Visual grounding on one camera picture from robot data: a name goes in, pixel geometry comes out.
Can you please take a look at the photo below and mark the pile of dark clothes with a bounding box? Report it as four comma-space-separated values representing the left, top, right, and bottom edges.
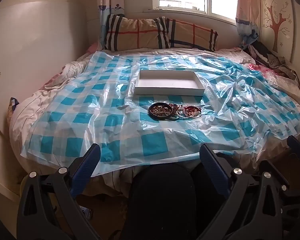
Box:
250, 41, 300, 90

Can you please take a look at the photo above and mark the pile of mixed bracelets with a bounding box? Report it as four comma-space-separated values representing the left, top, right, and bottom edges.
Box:
171, 102, 203, 120

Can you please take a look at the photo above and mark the patterned curtain with blue hem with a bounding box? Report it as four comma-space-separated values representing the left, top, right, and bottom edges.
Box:
235, 0, 262, 48
95, 0, 127, 53

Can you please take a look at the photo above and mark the white cardboard box tray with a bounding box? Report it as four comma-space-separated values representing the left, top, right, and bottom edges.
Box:
133, 69, 205, 96

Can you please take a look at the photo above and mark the pink pillow corner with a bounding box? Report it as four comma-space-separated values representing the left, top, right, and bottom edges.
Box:
87, 42, 101, 53

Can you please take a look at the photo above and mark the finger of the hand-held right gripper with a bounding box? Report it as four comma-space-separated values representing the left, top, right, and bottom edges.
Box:
259, 159, 300, 203
287, 135, 300, 163

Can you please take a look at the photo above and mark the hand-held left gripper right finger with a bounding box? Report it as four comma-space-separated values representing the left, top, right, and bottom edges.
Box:
199, 144, 300, 240

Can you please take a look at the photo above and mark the pink cloth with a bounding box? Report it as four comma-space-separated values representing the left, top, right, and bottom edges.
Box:
247, 64, 274, 79

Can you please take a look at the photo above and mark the blue checked plastic sheet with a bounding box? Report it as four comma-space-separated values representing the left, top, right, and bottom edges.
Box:
20, 51, 300, 173

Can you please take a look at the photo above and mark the plaid pillow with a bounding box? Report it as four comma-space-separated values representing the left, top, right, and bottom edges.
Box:
104, 14, 172, 52
165, 17, 218, 52

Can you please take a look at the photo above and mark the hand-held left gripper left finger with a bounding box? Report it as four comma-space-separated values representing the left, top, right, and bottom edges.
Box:
17, 143, 101, 240

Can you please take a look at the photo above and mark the clear plastic bag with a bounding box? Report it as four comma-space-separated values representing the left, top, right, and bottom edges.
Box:
264, 70, 300, 99

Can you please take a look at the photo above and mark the wide patterned bangle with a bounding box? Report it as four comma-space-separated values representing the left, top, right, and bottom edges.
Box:
148, 102, 174, 119

